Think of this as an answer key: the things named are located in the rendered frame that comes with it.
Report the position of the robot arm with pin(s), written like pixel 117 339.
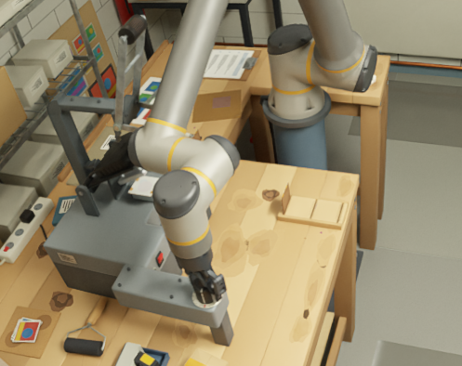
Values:
pixel 177 76

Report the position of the brown cardboard box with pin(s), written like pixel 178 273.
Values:
pixel 1 110

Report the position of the white square coaster blank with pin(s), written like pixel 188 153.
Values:
pixel 143 187

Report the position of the black plug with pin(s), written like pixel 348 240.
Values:
pixel 27 216

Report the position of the brown clipboard with paper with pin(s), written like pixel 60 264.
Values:
pixel 228 63

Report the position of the black brayer roller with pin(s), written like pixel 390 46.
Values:
pixel 83 345

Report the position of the black metal frame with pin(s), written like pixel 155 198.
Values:
pixel 249 23

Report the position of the yellow sticky note pad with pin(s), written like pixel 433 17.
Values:
pixel 195 362

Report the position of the blue booklet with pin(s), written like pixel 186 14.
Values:
pixel 62 210

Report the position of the blue tray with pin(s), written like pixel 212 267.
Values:
pixel 162 357

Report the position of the wooden side table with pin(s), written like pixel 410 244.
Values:
pixel 368 114

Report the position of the white round pressure knob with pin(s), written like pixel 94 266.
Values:
pixel 200 302

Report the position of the brown cardboard envelope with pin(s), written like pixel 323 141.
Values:
pixel 217 105

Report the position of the grey metal shelf unit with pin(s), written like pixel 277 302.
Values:
pixel 28 126

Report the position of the white paper sheet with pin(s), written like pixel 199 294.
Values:
pixel 127 355

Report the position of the white power strip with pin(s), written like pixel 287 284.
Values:
pixel 22 233

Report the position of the wooden cooling rack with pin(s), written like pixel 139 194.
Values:
pixel 318 212

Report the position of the white cardboard box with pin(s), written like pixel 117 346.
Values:
pixel 43 55
pixel 26 84

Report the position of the red rocker switch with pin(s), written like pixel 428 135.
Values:
pixel 160 258

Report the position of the yellow black tape measure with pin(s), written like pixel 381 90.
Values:
pixel 145 359

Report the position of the white label card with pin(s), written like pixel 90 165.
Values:
pixel 108 142

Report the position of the brown cardboard mat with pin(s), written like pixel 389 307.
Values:
pixel 9 345

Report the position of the blue green printed coaster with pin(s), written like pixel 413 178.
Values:
pixel 149 89

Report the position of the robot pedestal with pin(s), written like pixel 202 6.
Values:
pixel 300 145

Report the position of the red yellow blue coaster stack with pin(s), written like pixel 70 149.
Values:
pixel 26 330

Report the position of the red blue printed coaster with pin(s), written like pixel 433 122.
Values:
pixel 142 116

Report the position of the grey cardboard box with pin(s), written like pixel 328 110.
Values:
pixel 34 166
pixel 7 208
pixel 62 128

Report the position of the grey heat press body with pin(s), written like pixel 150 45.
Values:
pixel 100 244

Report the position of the press lever with dark grip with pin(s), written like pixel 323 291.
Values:
pixel 120 84

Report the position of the cork board with colourful prints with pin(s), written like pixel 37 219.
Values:
pixel 97 42

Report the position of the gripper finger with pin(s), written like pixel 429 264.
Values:
pixel 218 286
pixel 197 284

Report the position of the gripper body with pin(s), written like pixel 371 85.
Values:
pixel 194 264

